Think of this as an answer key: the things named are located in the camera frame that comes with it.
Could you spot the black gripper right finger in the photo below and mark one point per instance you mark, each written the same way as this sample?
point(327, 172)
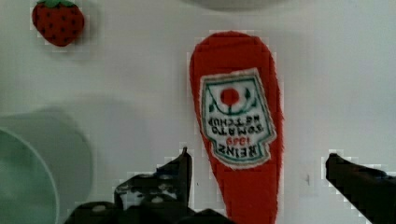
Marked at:
point(370, 190)

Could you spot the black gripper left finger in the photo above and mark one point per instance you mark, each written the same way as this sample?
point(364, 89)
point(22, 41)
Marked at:
point(168, 187)

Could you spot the red plush ketchup bottle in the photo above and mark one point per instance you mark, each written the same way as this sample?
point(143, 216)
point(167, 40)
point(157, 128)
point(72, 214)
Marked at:
point(238, 109)

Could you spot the green mug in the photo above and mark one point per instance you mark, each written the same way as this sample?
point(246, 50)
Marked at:
point(46, 167)

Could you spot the grey oval plate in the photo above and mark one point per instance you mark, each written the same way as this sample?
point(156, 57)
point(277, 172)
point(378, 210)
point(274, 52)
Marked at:
point(235, 5)

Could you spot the red plush strawberry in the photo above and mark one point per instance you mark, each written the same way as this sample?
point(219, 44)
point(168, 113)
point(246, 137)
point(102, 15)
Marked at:
point(60, 22)

